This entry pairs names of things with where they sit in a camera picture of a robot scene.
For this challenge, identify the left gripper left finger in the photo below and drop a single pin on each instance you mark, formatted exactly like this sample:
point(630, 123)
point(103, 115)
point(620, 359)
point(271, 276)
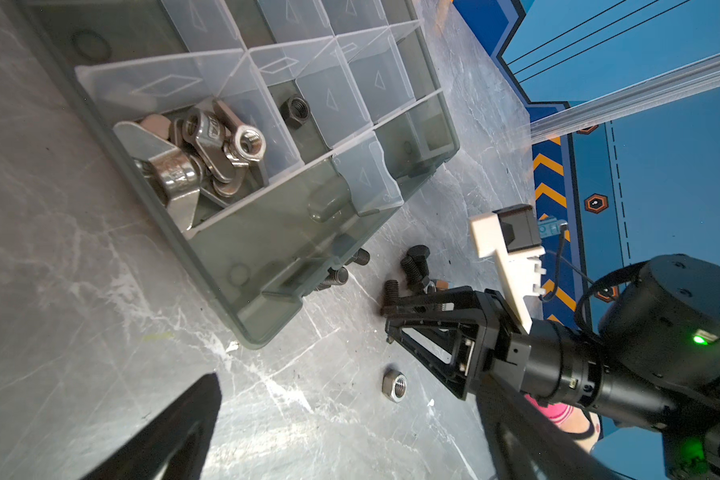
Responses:
point(175, 444)

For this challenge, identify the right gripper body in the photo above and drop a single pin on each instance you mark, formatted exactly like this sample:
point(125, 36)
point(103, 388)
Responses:
point(501, 347)

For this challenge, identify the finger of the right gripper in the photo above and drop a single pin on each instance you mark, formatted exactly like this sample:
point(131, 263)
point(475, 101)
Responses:
point(461, 298)
point(446, 348)

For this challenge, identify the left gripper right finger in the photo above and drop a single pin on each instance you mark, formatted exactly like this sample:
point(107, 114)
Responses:
point(523, 444)

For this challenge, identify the lone black hex nut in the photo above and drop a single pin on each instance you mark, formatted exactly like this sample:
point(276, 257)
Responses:
point(295, 111)

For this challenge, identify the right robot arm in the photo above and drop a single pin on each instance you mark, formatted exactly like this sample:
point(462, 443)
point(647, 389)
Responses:
point(653, 362)

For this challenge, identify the black hex bolt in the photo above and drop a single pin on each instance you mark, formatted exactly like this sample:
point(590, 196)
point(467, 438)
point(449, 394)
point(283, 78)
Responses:
point(335, 277)
point(361, 257)
point(415, 267)

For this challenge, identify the plush doll toy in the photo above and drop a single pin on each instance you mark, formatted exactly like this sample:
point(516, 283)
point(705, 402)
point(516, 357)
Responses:
point(583, 427)

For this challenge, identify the silver hex nut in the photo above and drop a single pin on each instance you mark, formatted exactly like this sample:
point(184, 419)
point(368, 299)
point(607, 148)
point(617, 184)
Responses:
point(394, 385)

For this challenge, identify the grey plastic organizer box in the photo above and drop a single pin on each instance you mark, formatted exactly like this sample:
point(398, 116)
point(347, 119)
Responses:
point(269, 139)

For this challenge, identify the right aluminium corner post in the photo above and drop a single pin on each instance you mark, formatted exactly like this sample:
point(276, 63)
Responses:
point(689, 80)

